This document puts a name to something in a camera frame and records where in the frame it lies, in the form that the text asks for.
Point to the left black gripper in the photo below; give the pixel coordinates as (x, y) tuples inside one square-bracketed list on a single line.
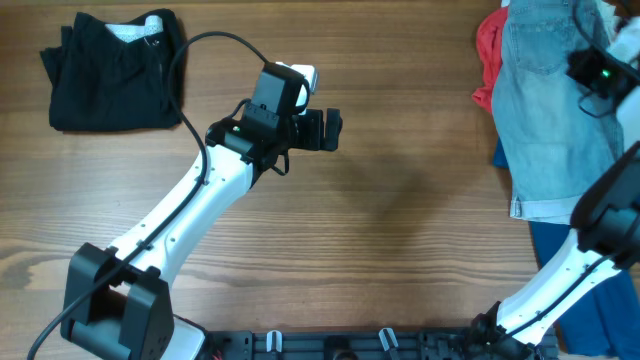
[(312, 139)]

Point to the light blue denim shorts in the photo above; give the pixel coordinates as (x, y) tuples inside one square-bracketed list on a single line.
[(558, 139)]

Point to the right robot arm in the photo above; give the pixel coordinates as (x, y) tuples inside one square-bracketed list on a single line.
[(593, 302)]

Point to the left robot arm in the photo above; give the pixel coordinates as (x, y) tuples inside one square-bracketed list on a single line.
[(118, 298)]

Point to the red shirt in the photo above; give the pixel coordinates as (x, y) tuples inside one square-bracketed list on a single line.
[(489, 49)]

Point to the folded black shorts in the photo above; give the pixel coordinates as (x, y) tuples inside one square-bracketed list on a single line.
[(110, 77)]

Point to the white garment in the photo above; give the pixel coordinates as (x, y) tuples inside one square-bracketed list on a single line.
[(620, 30)]

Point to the navy blue shirt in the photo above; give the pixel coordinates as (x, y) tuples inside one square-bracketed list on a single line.
[(606, 218)]

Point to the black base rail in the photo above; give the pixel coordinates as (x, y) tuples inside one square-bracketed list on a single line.
[(386, 343)]

